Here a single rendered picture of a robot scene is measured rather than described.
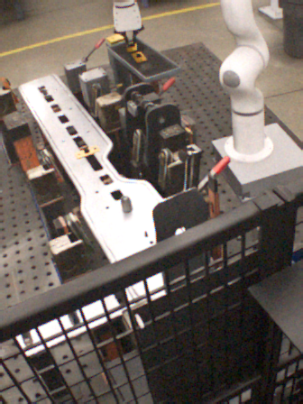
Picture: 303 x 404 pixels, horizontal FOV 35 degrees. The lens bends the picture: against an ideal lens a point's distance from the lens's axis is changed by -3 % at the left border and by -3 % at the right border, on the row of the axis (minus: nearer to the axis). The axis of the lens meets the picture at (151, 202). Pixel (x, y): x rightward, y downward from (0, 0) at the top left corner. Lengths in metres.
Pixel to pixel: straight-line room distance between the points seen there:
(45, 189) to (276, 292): 1.09
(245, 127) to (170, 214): 0.94
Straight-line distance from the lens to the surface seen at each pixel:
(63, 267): 1.33
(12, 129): 1.88
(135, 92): 1.58
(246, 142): 1.86
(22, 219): 1.96
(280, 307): 0.61
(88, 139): 1.74
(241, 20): 1.64
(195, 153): 1.22
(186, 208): 0.93
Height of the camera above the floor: 1.92
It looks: 41 degrees down
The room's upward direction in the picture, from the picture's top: 10 degrees counter-clockwise
